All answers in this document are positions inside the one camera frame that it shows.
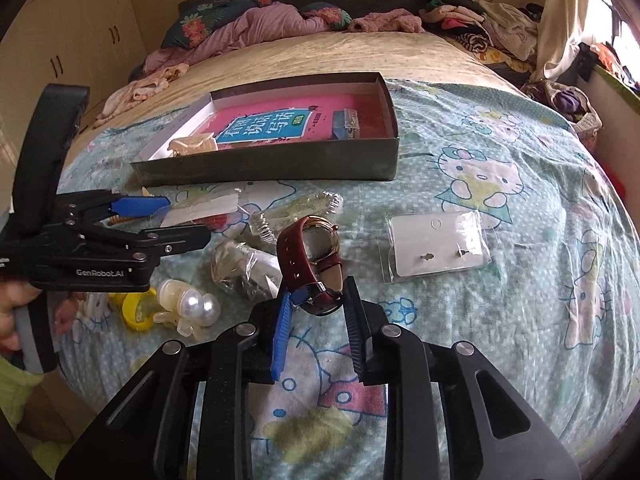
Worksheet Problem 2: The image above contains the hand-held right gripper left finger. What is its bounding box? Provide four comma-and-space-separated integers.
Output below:
54, 287, 296, 480

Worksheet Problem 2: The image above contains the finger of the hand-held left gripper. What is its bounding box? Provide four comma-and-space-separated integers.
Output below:
49, 224, 212, 264
56, 188, 172, 226

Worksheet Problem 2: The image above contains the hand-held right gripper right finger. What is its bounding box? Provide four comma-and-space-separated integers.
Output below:
342, 276, 583, 480

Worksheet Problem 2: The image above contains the pearl hair clip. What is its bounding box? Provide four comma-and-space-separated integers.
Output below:
152, 278, 222, 337

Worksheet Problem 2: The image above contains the red strap wristwatch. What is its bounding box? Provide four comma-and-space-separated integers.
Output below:
276, 214, 347, 317

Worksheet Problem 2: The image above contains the grey cardboard box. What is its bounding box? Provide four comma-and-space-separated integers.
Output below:
131, 72, 401, 187

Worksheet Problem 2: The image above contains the person's left forearm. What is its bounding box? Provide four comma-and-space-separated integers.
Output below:
0, 355, 43, 423

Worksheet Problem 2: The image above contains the silver jewelry in clear bag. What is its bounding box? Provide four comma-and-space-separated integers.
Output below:
210, 239, 286, 302

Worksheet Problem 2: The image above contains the person's left hand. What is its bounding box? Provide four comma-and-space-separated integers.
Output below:
0, 280, 88, 356

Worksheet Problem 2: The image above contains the white paper packet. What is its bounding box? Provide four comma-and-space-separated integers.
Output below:
160, 193, 241, 228

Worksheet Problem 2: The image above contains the cream hair claw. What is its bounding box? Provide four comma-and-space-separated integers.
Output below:
167, 132, 220, 157

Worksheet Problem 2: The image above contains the pink and white garment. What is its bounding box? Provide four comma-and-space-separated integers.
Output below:
92, 62, 191, 129

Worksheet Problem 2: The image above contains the earring card in plastic bag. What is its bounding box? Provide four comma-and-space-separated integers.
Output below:
384, 209, 494, 284

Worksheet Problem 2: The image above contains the cream wardrobe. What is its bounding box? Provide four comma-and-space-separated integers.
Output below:
0, 0, 149, 162

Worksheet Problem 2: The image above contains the pink book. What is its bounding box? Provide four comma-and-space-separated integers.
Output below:
205, 94, 387, 150

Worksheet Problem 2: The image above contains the large floral pillow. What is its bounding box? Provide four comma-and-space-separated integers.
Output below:
165, 0, 262, 52

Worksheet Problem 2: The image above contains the small blue box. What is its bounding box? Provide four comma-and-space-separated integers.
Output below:
332, 107, 362, 140

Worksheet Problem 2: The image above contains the pink quilt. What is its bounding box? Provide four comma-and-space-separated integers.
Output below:
131, 2, 342, 79

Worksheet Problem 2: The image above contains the beige bedspread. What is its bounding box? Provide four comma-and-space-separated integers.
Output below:
65, 29, 532, 152

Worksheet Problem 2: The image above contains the small floral pillow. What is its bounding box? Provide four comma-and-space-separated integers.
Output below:
299, 2, 354, 32

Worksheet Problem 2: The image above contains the pink fluffy garment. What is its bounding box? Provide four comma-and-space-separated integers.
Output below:
347, 9, 426, 35

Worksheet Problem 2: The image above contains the basket of clothes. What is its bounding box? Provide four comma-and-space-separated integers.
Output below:
520, 79, 604, 137

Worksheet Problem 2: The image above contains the pile of clothes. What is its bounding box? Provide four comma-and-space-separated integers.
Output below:
419, 0, 544, 69

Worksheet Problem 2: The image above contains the pile of colourful cloth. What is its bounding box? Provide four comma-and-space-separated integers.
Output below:
595, 41, 640, 94

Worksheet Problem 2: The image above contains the cream curtain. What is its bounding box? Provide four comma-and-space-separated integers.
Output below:
530, 0, 609, 84

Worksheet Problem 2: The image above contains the window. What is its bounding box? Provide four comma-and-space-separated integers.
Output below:
594, 0, 640, 61

